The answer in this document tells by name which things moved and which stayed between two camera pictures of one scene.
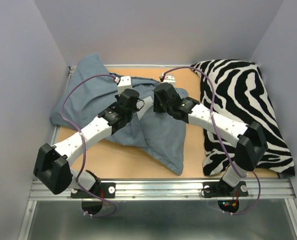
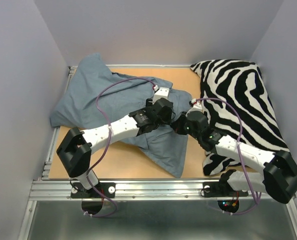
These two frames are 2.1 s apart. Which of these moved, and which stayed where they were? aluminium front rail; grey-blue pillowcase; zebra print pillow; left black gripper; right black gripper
Moved: right black gripper; left black gripper
Stayed: aluminium front rail; zebra print pillow; grey-blue pillowcase
